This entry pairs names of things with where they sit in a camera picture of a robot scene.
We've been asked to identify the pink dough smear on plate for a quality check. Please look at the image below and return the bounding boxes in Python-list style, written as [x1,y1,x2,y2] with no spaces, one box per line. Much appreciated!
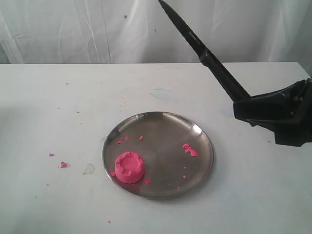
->
[183,143,198,157]

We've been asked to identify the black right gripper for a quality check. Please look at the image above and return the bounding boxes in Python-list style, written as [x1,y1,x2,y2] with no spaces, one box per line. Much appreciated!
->
[234,78,312,147]

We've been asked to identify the large pink dough crumb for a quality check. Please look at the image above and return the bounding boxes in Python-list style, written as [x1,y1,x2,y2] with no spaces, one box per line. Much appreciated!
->
[60,161,68,168]

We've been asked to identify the white backdrop curtain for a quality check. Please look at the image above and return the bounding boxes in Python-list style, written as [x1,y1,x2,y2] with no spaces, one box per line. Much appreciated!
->
[0,0,312,66]

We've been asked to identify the black knife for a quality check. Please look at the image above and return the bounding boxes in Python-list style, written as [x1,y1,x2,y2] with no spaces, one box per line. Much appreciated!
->
[159,0,251,102]

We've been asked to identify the round steel plate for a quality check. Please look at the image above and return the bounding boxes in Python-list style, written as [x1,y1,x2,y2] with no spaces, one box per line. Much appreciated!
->
[102,112,215,200]

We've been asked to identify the pink clay piece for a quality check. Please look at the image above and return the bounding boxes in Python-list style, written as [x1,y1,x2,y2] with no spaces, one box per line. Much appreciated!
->
[115,152,145,184]

